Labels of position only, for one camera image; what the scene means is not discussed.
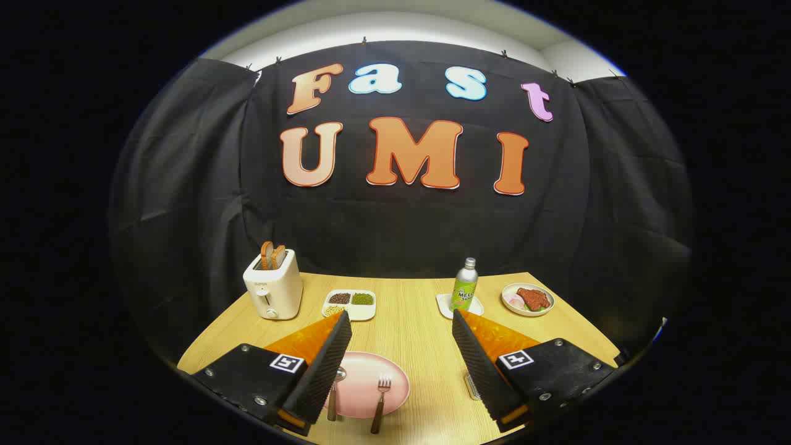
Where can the pile of dark beans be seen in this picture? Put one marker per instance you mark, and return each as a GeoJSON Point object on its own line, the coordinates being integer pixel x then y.
{"type": "Point", "coordinates": [340, 298]}

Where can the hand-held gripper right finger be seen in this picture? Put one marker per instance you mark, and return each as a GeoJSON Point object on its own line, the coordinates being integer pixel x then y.
{"type": "Point", "coordinates": [482, 371]}

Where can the black backdrop cloth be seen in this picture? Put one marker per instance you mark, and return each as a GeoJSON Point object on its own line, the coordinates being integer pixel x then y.
{"type": "Point", "coordinates": [401, 228]}

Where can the pile of yellow soybeans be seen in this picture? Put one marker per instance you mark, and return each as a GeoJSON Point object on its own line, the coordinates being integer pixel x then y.
{"type": "Point", "coordinates": [334, 309]}

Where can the white square coaster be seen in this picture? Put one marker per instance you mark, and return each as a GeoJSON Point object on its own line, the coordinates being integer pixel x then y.
{"type": "Point", "coordinates": [442, 304]}

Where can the white divided snack dish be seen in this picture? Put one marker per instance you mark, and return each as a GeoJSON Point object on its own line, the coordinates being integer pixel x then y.
{"type": "Point", "coordinates": [364, 313]}

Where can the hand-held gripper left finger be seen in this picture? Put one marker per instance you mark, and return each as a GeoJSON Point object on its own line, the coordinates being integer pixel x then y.
{"type": "Point", "coordinates": [324, 371]}

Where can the green vegetable leaf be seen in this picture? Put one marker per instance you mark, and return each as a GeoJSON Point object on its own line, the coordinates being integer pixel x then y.
{"type": "Point", "coordinates": [535, 308]}

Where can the green soda bottle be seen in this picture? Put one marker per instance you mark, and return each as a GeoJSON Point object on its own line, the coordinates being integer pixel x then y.
{"type": "Point", "coordinates": [463, 290]}

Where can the pink round plate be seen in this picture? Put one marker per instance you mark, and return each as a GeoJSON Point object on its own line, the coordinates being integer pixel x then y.
{"type": "Point", "coordinates": [364, 383]}

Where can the pink ham slices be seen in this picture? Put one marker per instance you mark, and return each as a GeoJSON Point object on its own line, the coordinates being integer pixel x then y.
{"type": "Point", "coordinates": [514, 301]}

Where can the brown toast slice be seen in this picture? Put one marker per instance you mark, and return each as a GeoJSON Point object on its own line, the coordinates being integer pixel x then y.
{"type": "Point", "coordinates": [278, 256]}
{"type": "Point", "coordinates": [266, 254]}

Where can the white bowl with food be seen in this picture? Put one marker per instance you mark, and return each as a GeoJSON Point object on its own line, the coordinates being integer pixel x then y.
{"type": "Point", "coordinates": [509, 289]}

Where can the pile of green beans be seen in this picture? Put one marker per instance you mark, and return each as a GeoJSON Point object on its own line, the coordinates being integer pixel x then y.
{"type": "Point", "coordinates": [363, 299]}

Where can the white toaster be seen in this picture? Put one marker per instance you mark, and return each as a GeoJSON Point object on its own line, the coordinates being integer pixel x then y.
{"type": "Point", "coordinates": [275, 284]}

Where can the red-brown meat piece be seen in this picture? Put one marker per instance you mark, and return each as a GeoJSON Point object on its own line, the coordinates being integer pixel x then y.
{"type": "Point", "coordinates": [534, 298]}

